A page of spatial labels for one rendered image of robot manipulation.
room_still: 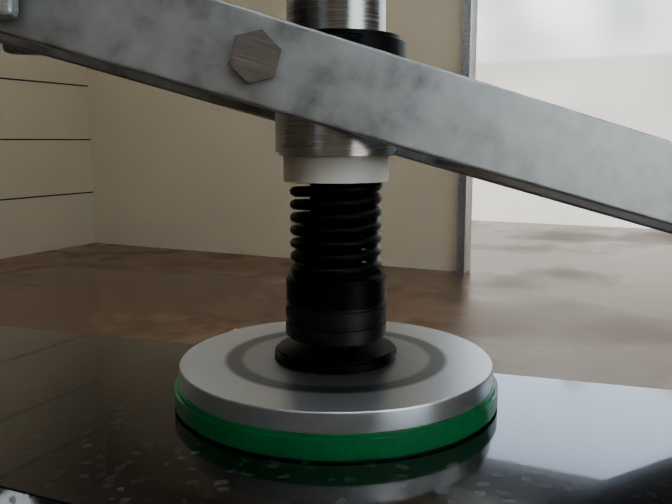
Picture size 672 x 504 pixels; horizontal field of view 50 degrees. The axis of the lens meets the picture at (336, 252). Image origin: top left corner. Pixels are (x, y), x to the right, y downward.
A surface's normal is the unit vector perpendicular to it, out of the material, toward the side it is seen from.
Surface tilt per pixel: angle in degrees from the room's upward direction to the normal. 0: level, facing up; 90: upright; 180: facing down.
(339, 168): 90
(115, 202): 90
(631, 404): 0
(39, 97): 90
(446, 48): 90
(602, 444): 0
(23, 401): 0
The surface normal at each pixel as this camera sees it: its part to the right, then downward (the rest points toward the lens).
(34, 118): 0.90, 0.07
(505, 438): 0.00, -0.99
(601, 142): 0.15, 0.15
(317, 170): -0.33, 0.15
